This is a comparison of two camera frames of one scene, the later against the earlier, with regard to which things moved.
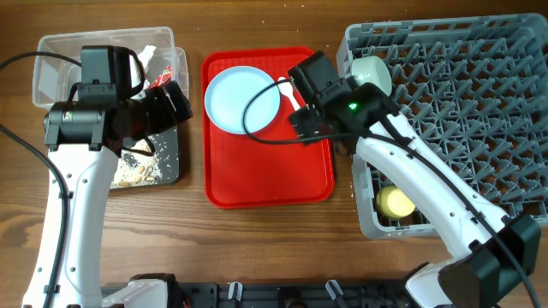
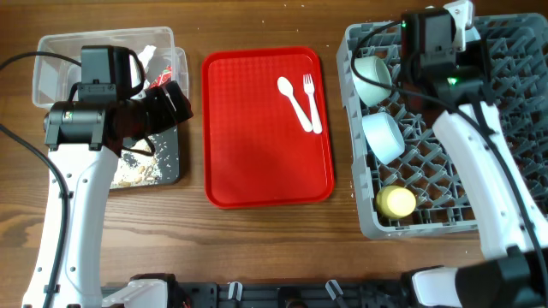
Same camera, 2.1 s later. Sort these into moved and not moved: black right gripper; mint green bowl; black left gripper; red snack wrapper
Moved: black right gripper
Not moved: mint green bowl; red snack wrapper; black left gripper
